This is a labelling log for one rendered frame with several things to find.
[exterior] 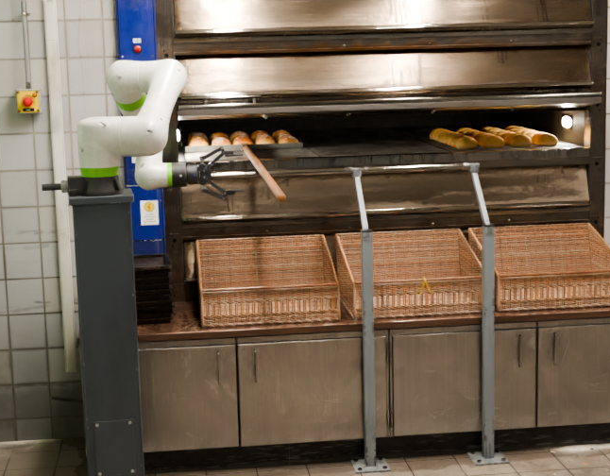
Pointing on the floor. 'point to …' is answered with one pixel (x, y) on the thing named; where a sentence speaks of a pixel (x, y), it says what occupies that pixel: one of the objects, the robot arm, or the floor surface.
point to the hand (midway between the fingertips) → (240, 172)
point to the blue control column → (135, 13)
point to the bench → (258, 397)
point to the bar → (373, 306)
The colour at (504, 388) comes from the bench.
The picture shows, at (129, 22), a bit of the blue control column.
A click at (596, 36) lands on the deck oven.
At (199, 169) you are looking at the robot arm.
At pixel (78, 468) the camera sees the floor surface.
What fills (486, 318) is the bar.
